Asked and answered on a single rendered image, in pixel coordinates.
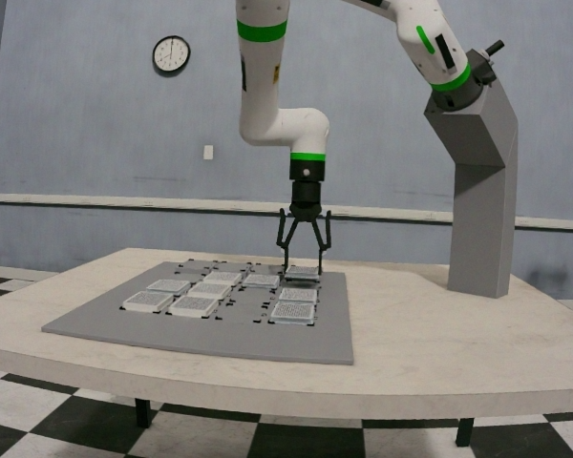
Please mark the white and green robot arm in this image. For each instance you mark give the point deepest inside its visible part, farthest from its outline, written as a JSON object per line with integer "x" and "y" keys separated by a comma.
{"x": 421, "y": 30}

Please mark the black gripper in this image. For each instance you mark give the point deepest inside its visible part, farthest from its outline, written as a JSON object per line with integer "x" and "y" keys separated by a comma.
{"x": 305, "y": 206}

